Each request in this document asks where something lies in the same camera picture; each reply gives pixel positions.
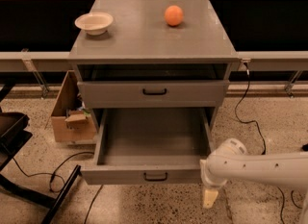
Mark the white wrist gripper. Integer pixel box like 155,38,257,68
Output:
200,160,227,209

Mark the grey drawer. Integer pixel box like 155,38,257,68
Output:
78,81,228,109
82,108,211,185

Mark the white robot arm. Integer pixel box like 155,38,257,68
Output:
199,138,308,209

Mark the grey top drawer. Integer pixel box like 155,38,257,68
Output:
78,81,228,109

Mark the grey drawer cabinet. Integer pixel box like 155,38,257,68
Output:
69,0,238,123

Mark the brown cardboard box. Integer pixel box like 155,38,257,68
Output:
51,71,96,143

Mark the orange fruit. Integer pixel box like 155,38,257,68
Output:
164,5,184,27

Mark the white paper bowl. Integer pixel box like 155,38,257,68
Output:
75,12,114,36

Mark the black metal stand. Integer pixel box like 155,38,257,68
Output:
0,86,86,224

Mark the grey metal railing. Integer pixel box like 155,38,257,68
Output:
0,0,308,99

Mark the black looped cable far right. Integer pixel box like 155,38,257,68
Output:
290,189,304,211

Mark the black power cable right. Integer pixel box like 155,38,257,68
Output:
234,62,287,224

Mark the black floor cable left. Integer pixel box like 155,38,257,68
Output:
12,151,105,224

